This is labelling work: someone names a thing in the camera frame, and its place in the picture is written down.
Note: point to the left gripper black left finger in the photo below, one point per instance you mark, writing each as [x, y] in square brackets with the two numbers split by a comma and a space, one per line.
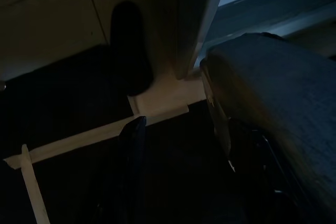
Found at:
[131, 150]

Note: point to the beige masking tape strip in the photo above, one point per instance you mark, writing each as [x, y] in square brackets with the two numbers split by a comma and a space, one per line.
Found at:
[78, 140]
[34, 187]

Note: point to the grey robot left leg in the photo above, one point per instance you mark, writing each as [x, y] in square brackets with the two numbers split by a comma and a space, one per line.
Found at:
[275, 77]

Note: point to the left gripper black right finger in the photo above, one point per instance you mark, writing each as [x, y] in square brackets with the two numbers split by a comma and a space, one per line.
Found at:
[257, 182]

